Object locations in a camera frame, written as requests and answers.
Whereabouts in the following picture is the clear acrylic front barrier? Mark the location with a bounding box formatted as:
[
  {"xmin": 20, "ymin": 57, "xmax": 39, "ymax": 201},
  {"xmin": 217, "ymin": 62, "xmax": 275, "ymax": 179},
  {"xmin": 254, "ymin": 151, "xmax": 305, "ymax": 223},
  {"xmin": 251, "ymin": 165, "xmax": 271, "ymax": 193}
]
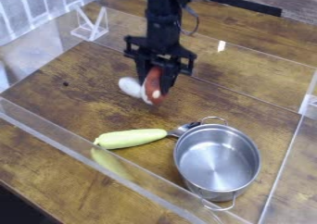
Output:
[{"xmin": 0, "ymin": 97, "xmax": 251, "ymax": 224}]

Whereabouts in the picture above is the clear acrylic triangle bracket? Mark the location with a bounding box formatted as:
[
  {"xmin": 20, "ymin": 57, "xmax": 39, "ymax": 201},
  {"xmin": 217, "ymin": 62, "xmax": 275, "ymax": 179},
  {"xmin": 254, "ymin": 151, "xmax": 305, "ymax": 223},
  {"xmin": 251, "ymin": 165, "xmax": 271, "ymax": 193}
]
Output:
[{"xmin": 71, "ymin": 6, "xmax": 108, "ymax": 42}]

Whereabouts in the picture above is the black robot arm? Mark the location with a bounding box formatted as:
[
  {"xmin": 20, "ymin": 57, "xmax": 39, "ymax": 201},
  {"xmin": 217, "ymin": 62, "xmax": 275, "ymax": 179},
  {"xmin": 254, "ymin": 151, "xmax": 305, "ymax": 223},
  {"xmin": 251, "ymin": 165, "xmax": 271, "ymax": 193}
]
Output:
[{"xmin": 124, "ymin": 0, "xmax": 199, "ymax": 94}]

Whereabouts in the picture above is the green handled spoon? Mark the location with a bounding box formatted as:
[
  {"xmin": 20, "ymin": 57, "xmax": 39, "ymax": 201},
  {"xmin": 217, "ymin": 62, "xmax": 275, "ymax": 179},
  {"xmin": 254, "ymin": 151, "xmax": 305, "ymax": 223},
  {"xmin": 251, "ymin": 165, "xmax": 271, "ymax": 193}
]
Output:
[{"xmin": 94, "ymin": 121, "xmax": 201, "ymax": 149}]

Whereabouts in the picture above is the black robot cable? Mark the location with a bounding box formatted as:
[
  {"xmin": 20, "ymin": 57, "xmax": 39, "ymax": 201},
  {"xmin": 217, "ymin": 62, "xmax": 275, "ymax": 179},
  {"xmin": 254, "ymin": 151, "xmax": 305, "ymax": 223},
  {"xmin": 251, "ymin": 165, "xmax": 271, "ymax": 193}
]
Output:
[{"xmin": 176, "ymin": 4, "xmax": 201, "ymax": 37}]

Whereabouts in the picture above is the red and white toy mushroom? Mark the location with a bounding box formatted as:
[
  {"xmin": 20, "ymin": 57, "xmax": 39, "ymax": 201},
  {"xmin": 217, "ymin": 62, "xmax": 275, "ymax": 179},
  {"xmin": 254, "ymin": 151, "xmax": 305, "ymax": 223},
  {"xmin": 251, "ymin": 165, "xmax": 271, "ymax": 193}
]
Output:
[{"xmin": 118, "ymin": 67, "xmax": 164, "ymax": 105}]

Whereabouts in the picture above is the clear acrylic barrier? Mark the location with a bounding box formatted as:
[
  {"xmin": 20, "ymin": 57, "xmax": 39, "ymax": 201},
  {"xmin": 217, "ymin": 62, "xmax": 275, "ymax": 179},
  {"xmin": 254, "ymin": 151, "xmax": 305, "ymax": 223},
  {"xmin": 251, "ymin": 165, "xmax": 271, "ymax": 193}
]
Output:
[
  {"xmin": 258, "ymin": 69, "xmax": 317, "ymax": 224},
  {"xmin": 0, "ymin": 97, "xmax": 251, "ymax": 224}
]

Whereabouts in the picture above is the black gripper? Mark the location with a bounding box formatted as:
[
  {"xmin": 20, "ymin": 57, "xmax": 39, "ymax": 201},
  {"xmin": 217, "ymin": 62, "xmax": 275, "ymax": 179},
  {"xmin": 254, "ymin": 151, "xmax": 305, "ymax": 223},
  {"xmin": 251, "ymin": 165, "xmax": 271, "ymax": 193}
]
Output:
[{"xmin": 124, "ymin": 35, "xmax": 197, "ymax": 95}]

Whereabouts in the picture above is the silver pot with handles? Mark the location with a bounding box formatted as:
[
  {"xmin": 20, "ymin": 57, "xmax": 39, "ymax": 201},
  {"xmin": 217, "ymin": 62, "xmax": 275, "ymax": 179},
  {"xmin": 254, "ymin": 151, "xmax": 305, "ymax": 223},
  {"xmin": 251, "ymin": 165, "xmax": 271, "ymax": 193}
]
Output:
[{"xmin": 174, "ymin": 117, "xmax": 261, "ymax": 211}]

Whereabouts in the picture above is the black strip on table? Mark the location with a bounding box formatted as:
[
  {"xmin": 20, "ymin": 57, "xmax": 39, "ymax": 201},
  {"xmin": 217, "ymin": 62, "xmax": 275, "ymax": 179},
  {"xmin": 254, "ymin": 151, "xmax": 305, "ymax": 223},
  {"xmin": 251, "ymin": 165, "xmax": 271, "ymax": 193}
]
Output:
[{"xmin": 206, "ymin": 0, "xmax": 282, "ymax": 17}]

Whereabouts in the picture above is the clear acrylic right barrier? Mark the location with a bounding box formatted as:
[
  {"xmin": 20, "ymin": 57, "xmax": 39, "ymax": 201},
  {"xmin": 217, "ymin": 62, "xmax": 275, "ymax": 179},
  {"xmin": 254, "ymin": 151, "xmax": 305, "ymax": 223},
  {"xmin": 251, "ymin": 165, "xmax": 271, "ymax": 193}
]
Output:
[{"xmin": 258, "ymin": 69, "xmax": 317, "ymax": 224}]

